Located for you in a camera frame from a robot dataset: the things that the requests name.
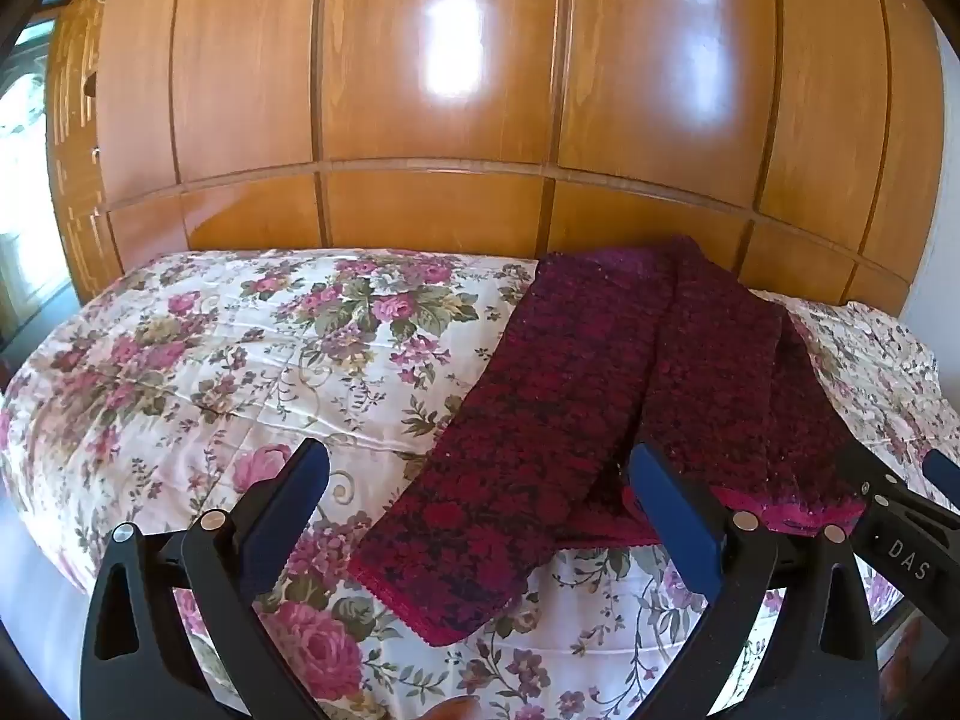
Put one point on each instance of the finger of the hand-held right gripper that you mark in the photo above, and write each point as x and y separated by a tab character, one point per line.
870	476
943	474

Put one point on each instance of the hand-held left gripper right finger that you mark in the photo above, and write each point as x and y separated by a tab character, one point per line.
675	514

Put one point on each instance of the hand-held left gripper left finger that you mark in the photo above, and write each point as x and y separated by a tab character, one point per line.
289	499

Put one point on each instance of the dark red floral pants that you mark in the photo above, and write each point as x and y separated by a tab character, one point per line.
570	405

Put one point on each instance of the brown patterned cloth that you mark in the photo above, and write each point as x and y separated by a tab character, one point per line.
904	660

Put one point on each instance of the floral bedspread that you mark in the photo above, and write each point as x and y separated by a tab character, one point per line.
225	360

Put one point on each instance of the window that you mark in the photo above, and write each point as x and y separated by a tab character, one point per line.
22	165

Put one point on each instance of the wooden wardrobe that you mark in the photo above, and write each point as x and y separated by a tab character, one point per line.
450	90

